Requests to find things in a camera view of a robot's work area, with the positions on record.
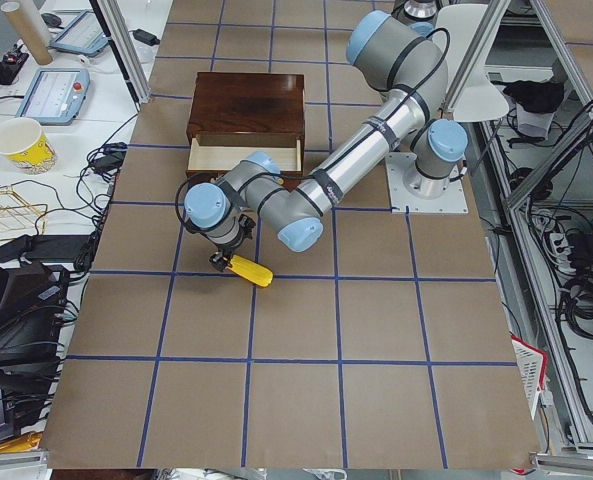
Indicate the black power strip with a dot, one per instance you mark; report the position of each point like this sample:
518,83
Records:
79,250

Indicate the black power adapter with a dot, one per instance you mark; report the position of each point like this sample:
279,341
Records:
145,37

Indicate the blue teach pendant far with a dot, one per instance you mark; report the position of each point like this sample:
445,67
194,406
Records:
83,35

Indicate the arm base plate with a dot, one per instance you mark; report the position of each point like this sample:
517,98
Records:
410,192

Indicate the red white plastic basket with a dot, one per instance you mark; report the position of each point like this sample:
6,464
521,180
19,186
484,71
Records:
532,363

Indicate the dark wooden drawer cabinet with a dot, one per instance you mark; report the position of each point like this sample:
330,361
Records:
247,109

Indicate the aluminium frame post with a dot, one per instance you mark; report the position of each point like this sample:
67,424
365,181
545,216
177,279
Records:
115,30

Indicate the yellow corn cob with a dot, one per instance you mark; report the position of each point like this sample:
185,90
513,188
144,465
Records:
250,271

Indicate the wooden drawer with white handle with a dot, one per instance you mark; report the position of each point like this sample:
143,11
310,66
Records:
218,153

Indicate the yellow popcorn paper cup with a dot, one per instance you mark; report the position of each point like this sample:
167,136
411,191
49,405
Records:
24,142

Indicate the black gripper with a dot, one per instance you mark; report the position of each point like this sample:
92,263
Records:
224,249

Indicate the white chair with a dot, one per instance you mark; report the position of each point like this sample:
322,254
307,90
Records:
470,96

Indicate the blue teach pendant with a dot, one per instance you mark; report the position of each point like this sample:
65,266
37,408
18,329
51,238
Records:
83,35
55,95

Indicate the blue teach pendant near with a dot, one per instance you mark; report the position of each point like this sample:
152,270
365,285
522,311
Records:
55,95

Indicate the cardboard tube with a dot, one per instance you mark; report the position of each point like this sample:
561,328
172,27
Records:
26,19

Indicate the gold wire basket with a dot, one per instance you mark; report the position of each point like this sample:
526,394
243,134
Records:
18,216

